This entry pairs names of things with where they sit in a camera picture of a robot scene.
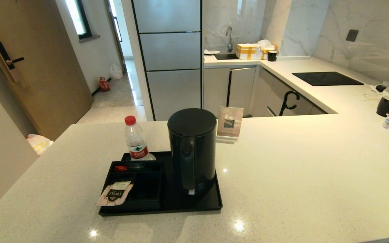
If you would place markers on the red bag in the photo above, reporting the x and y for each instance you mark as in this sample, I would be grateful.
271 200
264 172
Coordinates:
104 85

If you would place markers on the white crumpled tissue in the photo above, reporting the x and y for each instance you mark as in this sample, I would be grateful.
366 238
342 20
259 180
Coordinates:
264 43

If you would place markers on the black induction cooktop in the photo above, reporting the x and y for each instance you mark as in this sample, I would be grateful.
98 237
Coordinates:
326 78

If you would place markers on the large carton with yellow tape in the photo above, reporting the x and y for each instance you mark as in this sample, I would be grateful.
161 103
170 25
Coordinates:
248 51

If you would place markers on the black mug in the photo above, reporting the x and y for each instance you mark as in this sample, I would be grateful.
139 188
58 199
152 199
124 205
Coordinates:
385 106

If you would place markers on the crumpled clear plastic wrap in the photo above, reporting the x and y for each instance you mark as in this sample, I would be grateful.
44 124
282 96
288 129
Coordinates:
388 88

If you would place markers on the brown wooden door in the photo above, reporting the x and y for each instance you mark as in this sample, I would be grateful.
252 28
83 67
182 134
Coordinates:
46 84

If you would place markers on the white cloth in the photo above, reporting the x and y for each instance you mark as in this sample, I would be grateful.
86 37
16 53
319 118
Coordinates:
211 52

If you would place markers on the black electric kettle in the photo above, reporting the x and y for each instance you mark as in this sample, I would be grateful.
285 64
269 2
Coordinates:
194 152

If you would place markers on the red sachet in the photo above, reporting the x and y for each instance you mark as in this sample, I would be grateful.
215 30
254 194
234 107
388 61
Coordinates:
120 167

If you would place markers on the black framed window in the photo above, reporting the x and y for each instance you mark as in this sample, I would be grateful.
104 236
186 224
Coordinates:
76 17

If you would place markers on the black rectangular serving tray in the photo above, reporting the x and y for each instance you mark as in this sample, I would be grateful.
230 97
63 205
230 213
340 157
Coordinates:
194 204

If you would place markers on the grey kitchen base cabinet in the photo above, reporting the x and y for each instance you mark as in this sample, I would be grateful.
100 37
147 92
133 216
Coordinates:
241 87

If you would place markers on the white yellow plastic bag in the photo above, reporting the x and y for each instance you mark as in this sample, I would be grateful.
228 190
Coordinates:
40 144

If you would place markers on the black curved hook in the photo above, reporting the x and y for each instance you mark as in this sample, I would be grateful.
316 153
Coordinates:
286 106

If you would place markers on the acrylic QR code sign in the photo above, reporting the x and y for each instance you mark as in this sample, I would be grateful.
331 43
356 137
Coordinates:
230 121

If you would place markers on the black compartment organizer box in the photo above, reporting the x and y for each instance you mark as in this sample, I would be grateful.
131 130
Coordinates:
147 185

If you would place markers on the dark kitchen sink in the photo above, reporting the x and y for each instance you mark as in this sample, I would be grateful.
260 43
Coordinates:
226 56

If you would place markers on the silver refrigerator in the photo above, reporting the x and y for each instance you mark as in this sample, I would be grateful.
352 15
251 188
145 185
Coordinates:
171 50

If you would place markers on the green sachet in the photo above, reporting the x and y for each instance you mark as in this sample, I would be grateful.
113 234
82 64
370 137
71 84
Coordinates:
135 166

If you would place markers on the grey wall socket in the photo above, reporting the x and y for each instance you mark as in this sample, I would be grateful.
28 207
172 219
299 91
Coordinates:
352 35

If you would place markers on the chrome kitchen faucet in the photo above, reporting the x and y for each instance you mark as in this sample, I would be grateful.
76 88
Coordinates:
230 37

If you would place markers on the pink black tea bag packet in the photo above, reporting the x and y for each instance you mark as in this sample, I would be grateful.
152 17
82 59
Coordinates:
115 194

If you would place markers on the black gold door lock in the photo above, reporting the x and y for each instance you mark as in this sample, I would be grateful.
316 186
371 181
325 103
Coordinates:
3 57

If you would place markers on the small black cup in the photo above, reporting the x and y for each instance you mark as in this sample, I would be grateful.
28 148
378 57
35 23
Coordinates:
272 56

